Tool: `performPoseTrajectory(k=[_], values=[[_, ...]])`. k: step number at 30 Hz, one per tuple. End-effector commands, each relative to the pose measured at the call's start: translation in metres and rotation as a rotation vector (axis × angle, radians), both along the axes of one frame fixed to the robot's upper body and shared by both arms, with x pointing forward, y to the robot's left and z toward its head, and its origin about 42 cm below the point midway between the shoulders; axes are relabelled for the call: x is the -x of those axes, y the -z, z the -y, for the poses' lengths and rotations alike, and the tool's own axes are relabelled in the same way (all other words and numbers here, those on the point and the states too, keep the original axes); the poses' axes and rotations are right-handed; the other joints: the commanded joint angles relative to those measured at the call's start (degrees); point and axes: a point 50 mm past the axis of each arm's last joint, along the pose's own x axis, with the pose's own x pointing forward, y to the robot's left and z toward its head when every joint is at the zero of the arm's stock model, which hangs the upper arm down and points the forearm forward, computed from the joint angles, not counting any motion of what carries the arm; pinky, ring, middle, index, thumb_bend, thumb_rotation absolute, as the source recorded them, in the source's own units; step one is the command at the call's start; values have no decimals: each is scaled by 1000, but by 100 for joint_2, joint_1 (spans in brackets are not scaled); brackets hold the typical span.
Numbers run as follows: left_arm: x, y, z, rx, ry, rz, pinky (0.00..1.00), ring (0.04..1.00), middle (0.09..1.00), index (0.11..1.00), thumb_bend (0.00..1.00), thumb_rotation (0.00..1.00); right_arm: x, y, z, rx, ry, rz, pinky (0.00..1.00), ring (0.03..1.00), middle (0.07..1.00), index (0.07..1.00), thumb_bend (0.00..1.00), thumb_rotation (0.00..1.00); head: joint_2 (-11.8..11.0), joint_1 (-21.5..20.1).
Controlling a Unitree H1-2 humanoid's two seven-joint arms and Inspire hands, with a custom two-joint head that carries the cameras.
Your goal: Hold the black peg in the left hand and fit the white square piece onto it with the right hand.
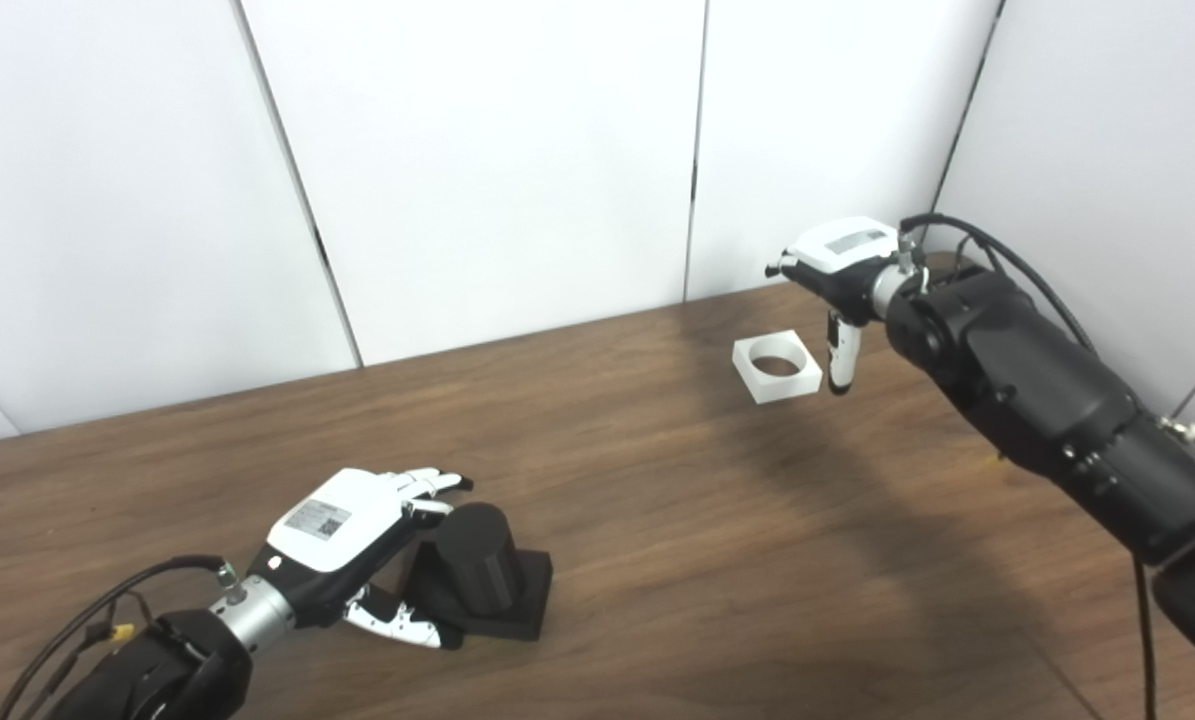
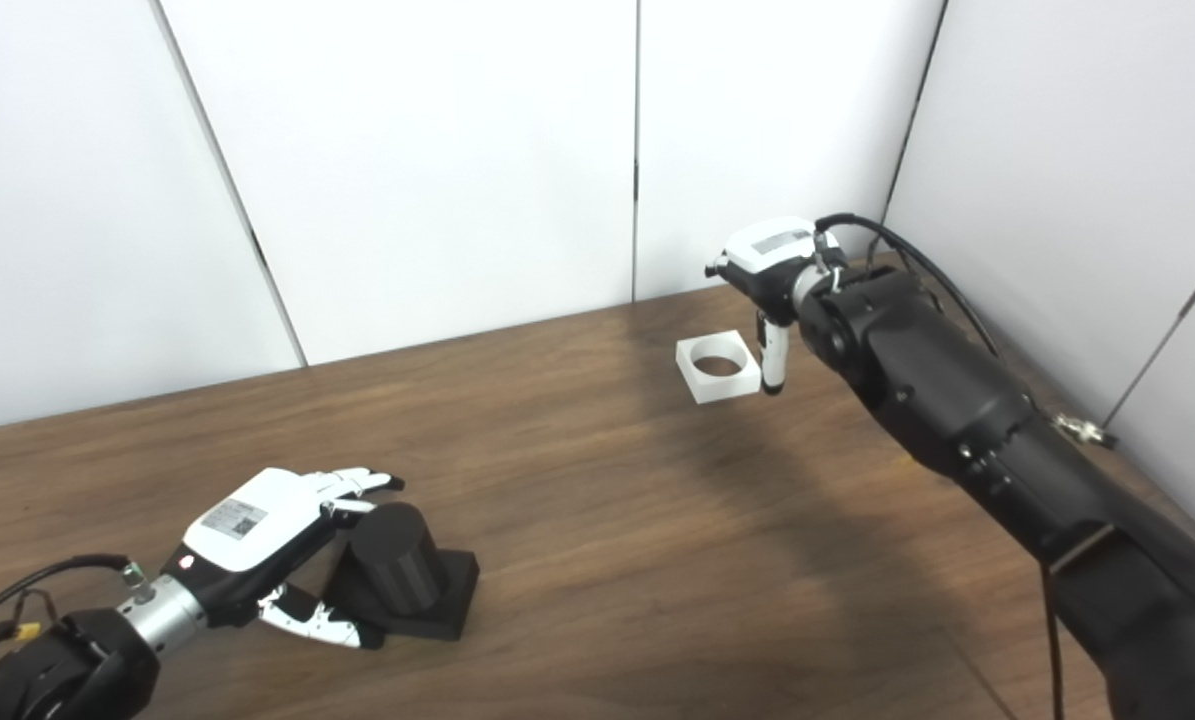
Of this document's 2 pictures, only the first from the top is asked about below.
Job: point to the white and black left hand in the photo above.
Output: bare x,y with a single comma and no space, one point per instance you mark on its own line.
327,530

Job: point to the white and black right hand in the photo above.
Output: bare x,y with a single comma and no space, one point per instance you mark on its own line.
842,250

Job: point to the white square piece with hole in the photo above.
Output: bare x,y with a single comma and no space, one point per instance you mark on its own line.
782,388

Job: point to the black peg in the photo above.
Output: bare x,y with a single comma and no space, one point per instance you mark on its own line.
477,560

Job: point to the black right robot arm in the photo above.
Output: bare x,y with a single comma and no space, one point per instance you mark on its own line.
1037,390

